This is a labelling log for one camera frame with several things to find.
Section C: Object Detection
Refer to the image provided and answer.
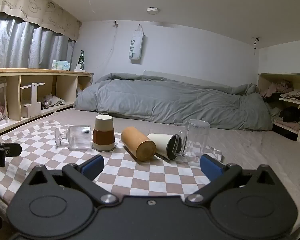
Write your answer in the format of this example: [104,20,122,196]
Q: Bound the small wooden rack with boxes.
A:
[20,82,46,119]

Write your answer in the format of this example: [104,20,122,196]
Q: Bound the grey duvet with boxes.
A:
[75,73,275,131]

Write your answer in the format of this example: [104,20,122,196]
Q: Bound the brown and white paper cup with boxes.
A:
[92,115,116,152]

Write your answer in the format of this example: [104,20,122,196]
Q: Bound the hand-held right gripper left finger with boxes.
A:
[22,154,118,207]

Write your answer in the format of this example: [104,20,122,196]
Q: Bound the wooden cup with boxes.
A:
[121,126,157,162]

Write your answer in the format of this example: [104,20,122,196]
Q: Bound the black clothes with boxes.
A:
[281,106,300,125]

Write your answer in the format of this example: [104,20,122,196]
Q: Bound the black wall clip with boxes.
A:
[251,37,261,56]

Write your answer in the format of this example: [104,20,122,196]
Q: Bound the tissue pack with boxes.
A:
[51,60,71,71]

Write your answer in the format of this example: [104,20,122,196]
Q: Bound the white wall cable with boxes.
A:
[93,26,118,74]

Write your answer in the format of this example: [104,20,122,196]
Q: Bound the grey curtain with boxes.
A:
[0,10,76,70]

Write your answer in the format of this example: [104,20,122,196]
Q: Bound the white hanging bag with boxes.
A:
[128,24,144,64]

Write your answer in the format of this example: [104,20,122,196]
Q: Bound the long wooden shelf unit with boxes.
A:
[0,67,94,138]

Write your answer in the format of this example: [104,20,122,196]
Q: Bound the wooden wardrobe shelf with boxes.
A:
[257,72,300,145]

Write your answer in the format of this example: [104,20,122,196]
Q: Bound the white cup with black inside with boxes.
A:
[147,133,183,161]

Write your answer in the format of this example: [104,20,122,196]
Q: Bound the beige cartoon print valance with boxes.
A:
[0,0,81,41]

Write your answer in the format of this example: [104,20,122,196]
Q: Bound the crumpled grey clothes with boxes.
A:
[41,94,66,110]

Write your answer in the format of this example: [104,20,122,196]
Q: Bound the green glass bottle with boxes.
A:
[78,50,86,70]

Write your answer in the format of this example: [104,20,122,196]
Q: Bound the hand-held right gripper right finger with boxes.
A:
[184,154,281,206]

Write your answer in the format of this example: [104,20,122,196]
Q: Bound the beige folded clothes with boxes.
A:
[279,91,300,101]

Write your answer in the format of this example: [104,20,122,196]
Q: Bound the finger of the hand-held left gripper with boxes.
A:
[0,142,22,157]

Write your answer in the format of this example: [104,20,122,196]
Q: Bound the clear glass mug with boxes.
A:
[174,119,211,167]

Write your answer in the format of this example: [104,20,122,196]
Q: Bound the ribbed clear glass goblet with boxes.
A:
[55,125,92,151]

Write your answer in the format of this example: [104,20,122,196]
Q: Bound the pink clothes pile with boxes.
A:
[259,80,293,98]

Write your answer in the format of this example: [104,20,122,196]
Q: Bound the brown checkered cloth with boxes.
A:
[0,119,223,207]

